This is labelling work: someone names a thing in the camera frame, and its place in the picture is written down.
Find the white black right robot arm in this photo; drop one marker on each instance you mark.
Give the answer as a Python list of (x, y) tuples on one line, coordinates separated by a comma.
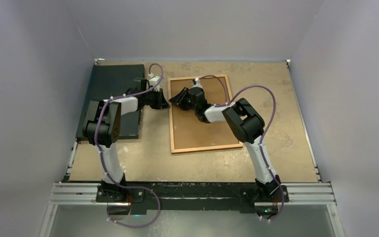
[(246, 125)]

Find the aluminium rail base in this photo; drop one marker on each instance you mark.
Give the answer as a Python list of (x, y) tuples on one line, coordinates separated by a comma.
[(217, 196)]

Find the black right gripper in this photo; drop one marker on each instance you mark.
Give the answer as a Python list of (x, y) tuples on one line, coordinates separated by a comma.
[(178, 100)]

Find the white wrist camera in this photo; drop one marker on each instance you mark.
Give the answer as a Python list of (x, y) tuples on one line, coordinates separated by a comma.
[(155, 82), (196, 83)]

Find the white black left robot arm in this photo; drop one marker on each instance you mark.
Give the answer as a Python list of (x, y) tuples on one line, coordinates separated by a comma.
[(102, 129)]

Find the light wooden picture frame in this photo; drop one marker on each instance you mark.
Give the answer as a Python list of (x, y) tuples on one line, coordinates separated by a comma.
[(189, 135)]

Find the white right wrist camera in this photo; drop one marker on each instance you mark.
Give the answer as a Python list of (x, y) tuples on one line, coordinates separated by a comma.
[(196, 83)]

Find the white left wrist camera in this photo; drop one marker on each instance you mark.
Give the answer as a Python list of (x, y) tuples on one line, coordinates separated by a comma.
[(155, 82)]

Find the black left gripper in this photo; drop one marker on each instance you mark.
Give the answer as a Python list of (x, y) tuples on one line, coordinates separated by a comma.
[(161, 103)]

